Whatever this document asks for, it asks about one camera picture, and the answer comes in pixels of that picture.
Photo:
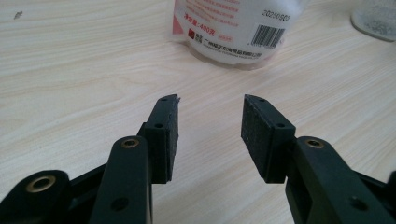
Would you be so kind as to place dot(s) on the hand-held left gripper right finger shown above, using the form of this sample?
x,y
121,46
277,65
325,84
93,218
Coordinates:
x,y
264,140

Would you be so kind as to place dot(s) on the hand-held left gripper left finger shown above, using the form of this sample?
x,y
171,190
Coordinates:
x,y
160,140

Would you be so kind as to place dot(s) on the white spout pouch red print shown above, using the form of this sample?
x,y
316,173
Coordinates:
x,y
230,28

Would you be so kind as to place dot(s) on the grey flip-lid seasoning jar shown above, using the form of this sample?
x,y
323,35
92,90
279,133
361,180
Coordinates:
x,y
375,18

